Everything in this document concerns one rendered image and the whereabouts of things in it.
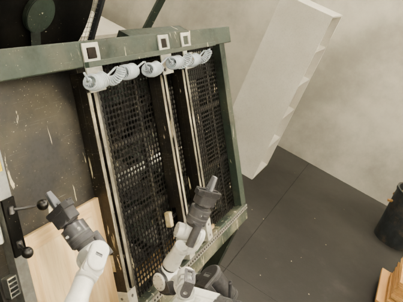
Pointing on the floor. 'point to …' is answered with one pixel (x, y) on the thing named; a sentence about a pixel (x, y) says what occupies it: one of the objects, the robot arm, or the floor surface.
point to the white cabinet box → (279, 78)
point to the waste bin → (392, 221)
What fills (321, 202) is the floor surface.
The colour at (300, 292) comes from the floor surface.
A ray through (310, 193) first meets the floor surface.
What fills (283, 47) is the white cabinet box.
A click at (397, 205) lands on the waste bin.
